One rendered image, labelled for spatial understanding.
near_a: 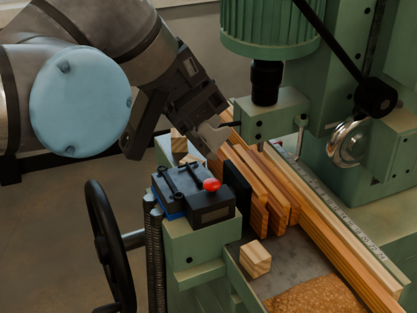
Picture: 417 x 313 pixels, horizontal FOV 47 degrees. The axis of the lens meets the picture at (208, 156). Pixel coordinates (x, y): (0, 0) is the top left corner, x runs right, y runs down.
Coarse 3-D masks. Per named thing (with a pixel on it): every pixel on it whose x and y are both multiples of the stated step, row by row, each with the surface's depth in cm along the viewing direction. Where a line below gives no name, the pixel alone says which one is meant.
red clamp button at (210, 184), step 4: (208, 180) 81; (212, 180) 81; (216, 180) 81; (204, 184) 81; (208, 184) 81; (212, 184) 80; (216, 184) 81; (220, 184) 81; (204, 188) 81; (208, 188) 80; (212, 188) 80; (216, 188) 80
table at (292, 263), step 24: (168, 144) 110; (168, 168) 108; (240, 240) 87; (264, 240) 87; (288, 240) 87; (312, 240) 87; (168, 264) 87; (216, 264) 87; (240, 264) 83; (288, 264) 83; (312, 264) 83; (240, 288) 83; (264, 288) 79; (288, 288) 79; (264, 312) 76
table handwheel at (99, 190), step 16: (96, 192) 90; (96, 208) 87; (96, 224) 108; (112, 224) 85; (96, 240) 96; (112, 240) 84; (128, 240) 97; (144, 240) 98; (112, 256) 84; (112, 272) 102; (128, 272) 85; (112, 288) 104; (128, 288) 85; (128, 304) 87
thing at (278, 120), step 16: (288, 96) 94; (304, 96) 94; (240, 112) 92; (256, 112) 90; (272, 112) 91; (288, 112) 92; (304, 112) 94; (240, 128) 94; (256, 128) 91; (272, 128) 93; (288, 128) 95; (304, 128) 97
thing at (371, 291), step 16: (224, 112) 114; (240, 144) 106; (304, 208) 88; (304, 224) 89; (320, 224) 85; (320, 240) 85; (336, 240) 82; (336, 256) 81; (352, 256) 79; (352, 272) 78; (368, 272) 77; (368, 288) 75; (384, 288) 74; (368, 304) 76; (384, 304) 72
